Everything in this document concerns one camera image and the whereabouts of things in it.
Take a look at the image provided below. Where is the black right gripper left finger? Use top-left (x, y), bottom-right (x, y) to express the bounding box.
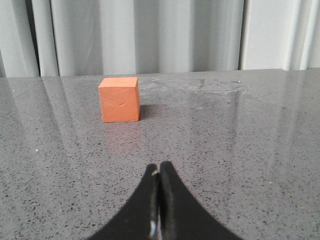
top-left (89, 164), bottom-right (159, 240)

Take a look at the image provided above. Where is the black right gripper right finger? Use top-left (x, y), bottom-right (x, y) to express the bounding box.
top-left (159, 161), bottom-right (241, 240)

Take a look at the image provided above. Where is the orange foam cube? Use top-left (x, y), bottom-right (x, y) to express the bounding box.
top-left (98, 77), bottom-right (140, 123)

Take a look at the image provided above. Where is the white pleated curtain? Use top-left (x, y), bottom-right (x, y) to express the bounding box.
top-left (0, 0), bottom-right (320, 78)

